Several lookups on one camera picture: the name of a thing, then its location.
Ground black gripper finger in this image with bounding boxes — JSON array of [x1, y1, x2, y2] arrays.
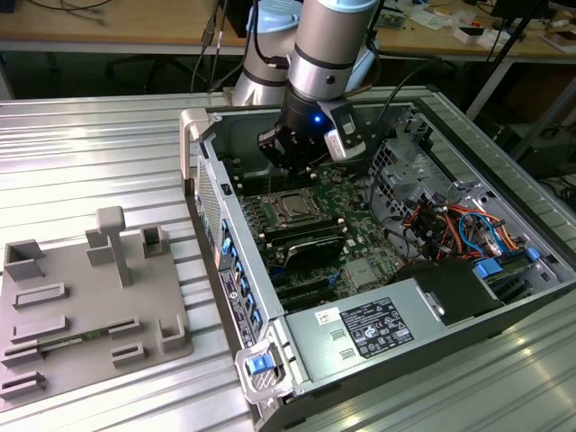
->
[[256, 128, 293, 171], [290, 144, 316, 175]]

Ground silver CPU plate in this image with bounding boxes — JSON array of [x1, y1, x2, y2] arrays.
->
[[281, 194, 315, 221]]

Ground black RAM slot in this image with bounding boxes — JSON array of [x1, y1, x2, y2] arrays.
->
[[237, 174, 314, 197]]

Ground CPU socket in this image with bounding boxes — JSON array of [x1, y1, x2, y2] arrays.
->
[[268, 188, 328, 229]]

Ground black expansion slot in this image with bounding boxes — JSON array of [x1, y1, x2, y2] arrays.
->
[[277, 290, 338, 312], [273, 274, 335, 299]]

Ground black RAM stick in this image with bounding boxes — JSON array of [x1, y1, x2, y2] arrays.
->
[[265, 222, 347, 248]]

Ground green motherboard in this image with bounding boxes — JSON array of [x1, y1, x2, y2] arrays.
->
[[231, 155, 422, 316]]

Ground black graphics card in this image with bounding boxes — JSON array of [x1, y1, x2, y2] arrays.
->
[[274, 234, 348, 272]]

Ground perforated metal drive cage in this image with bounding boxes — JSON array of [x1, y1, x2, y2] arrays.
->
[[368, 137, 451, 226]]

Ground grey open PC case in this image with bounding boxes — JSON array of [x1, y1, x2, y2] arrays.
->
[[178, 99, 576, 432]]

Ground silver chipset heatsink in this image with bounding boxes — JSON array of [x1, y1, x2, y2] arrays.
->
[[345, 259, 378, 290]]

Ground white papers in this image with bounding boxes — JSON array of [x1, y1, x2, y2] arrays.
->
[[407, 6, 455, 32]]

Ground black PSU rating label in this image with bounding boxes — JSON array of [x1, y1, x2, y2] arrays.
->
[[338, 295, 414, 360]]

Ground wooden desk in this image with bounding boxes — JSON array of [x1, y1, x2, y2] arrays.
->
[[0, 0, 576, 62]]

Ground grey power supply unit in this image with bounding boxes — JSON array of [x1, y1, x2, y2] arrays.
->
[[283, 277, 451, 393]]

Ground black plastic shroud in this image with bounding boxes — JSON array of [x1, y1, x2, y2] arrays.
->
[[387, 258, 506, 328]]

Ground small white box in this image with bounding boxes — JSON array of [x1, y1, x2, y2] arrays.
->
[[453, 25, 495, 49]]

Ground blue case release latch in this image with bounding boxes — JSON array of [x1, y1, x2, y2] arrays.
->
[[246, 355, 275, 375]]

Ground grey parts rack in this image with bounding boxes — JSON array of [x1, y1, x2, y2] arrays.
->
[[0, 205, 195, 409]]

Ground black monitor base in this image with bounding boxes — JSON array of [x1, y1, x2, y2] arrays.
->
[[490, 0, 553, 19]]

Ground green RAM stick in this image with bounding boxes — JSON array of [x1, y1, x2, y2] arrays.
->
[[38, 328, 112, 351]]

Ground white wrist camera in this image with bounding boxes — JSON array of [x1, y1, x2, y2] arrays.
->
[[319, 99, 369, 162]]

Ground red wire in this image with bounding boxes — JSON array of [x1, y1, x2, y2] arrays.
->
[[404, 205, 456, 254]]

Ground blue wire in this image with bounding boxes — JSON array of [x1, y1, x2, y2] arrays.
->
[[457, 211, 508, 258]]

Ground orange wire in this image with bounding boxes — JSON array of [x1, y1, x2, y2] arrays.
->
[[443, 203, 526, 253]]

